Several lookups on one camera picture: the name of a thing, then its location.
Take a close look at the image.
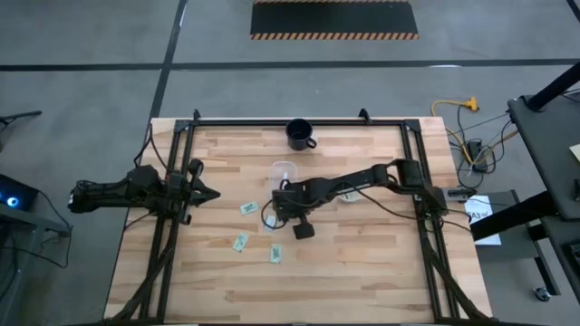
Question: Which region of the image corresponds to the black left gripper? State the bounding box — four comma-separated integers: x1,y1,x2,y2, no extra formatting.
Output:
179,158,222,226

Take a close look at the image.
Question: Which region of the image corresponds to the rectangular clear plastic container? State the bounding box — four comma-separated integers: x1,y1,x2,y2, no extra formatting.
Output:
269,160,299,200

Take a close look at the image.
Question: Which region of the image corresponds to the round clear plastic container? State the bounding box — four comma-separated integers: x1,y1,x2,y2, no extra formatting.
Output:
337,189,364,204

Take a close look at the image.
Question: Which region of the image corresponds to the black mug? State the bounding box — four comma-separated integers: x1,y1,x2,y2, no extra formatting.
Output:
285,118,318,151

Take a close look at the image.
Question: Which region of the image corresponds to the grey metal stand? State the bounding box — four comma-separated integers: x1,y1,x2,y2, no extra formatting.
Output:
0,203,73,326

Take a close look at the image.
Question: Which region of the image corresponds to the black power strip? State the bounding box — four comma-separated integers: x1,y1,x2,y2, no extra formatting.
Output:
466,139,488,174

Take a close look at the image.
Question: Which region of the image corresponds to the white paper sheet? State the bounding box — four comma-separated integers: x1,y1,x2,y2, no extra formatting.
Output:
464,195,502,246

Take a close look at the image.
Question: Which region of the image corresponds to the black hazard-striped floor mat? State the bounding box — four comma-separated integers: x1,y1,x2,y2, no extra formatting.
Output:
249,0,420,41

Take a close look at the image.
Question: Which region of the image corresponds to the black computer with blue light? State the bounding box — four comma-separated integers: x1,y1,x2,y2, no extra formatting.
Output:
0,174,40,212

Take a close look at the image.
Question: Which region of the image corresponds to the black tripod leg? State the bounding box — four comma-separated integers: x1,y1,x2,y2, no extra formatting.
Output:
0,110,43,129

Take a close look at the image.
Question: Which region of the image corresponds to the black side table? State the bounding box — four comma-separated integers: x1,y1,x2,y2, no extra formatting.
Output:
469,92,580,305

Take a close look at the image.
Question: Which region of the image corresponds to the black pole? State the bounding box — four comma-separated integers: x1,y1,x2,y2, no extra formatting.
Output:
525,61,580,112

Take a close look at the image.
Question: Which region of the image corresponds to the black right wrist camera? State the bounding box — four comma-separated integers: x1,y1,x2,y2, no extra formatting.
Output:
271,189,298,218

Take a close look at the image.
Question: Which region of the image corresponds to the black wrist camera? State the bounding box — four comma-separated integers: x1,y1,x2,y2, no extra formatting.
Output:
271,189,298,218
166,170,185,191

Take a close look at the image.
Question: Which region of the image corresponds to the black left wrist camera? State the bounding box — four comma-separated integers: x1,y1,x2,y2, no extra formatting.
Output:
166,170,185,191

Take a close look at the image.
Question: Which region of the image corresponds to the black right camera cable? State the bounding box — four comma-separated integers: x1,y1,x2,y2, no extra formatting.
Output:
260,180,475,233

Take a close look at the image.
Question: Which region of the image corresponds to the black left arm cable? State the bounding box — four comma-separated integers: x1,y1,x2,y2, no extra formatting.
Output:
132,120,169,173

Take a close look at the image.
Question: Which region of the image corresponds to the yellow extension cord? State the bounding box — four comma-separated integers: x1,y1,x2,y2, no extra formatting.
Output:
430,95,489,167

